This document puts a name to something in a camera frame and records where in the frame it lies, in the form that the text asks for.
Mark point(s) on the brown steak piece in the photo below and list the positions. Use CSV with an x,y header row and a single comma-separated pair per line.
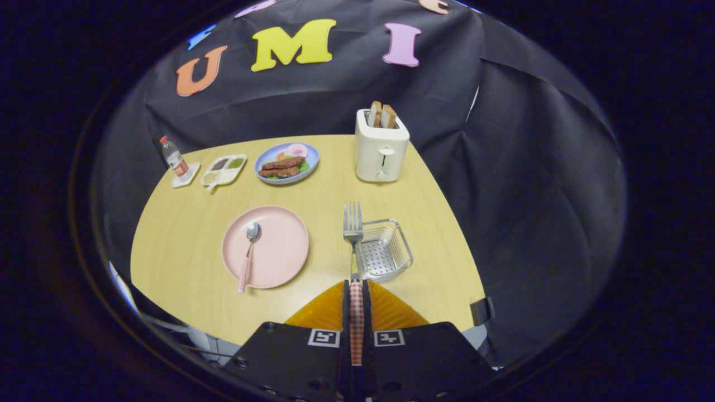
x,y
278,172
283,163

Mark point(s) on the pink ham slice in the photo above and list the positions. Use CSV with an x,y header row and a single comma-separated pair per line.
x,y
296,151

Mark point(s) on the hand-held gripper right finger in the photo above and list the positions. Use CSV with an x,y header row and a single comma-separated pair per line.
x,y
367,357

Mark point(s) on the white toaster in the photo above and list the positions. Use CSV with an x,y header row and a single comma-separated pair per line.
x,y
368,162

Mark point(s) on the white square coaster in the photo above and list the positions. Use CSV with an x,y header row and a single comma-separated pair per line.
x,y
192,170

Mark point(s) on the clear drainer basket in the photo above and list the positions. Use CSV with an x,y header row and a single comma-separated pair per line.
x,y
385,257

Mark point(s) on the white divided tray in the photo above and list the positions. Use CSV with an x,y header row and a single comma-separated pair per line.
x,y
223,177

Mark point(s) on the toast slice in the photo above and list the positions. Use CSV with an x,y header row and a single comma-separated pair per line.
x,y
375,114
389,117

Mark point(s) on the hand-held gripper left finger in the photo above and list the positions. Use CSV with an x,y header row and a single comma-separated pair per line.
x,y
345,357

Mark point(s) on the clear plastic water bottle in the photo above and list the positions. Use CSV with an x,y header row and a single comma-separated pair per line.
x,y
174,159

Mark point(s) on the dark beans pile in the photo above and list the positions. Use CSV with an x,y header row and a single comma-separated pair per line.
x,y
219,164

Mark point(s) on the white printed panel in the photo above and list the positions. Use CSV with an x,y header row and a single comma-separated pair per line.
x,y
123,287

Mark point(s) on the black backdrop cloth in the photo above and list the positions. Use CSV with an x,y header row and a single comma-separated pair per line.
x,y
503,195

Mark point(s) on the pink plate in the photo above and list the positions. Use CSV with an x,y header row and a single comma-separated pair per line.
x,y
279,245

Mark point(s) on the black table clamp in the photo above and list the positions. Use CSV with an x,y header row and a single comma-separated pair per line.
x,y
483,311

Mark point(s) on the beige beans pile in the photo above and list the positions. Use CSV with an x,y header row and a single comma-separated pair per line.
x,y
210,178

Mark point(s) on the green beans pile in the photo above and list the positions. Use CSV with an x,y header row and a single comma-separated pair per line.
x,y
236,163

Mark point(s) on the blue plate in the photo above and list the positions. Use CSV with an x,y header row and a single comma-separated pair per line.
x,y
311,158

